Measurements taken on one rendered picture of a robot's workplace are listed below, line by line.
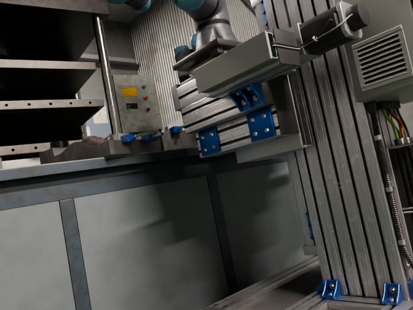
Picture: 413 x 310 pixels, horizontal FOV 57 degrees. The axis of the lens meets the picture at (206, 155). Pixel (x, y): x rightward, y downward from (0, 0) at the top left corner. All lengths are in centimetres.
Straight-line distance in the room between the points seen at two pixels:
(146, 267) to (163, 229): 16
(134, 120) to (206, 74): 157
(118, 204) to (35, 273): 36
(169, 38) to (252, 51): 450
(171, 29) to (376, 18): 448
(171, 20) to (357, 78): 449
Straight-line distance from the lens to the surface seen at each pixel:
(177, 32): 529
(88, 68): 255
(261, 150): 124
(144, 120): 261
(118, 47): 602
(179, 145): 166
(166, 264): 158
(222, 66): 101
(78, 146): 157
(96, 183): 147
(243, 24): 445
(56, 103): 239
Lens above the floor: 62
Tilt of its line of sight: 5 degrees up
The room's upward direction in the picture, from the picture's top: 11 degrees counter-clockwise
